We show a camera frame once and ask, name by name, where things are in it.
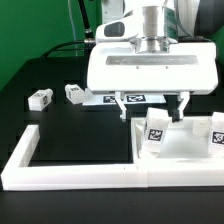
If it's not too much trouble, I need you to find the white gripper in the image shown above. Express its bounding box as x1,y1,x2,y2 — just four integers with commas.
87,42,218,122

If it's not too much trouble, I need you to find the white square tabletop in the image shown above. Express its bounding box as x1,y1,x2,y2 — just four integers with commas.
131,116,224,163

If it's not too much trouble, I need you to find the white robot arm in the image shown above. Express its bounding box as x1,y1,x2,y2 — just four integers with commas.
87,0,218,122

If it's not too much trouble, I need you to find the white sheet with fiducial tags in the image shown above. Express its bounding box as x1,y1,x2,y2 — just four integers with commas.
83,88,166,106

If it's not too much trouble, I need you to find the white U-shaped obstacle fence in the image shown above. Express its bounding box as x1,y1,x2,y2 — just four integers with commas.
1,125,224,191

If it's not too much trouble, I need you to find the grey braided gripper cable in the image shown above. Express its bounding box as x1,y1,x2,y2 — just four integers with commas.
173,0,196,39

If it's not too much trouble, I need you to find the black cable thick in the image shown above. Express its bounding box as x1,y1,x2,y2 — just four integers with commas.
42,0,95,58

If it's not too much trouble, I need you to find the grey thin cable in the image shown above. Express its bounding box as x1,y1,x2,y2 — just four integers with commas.
67,0,78,57

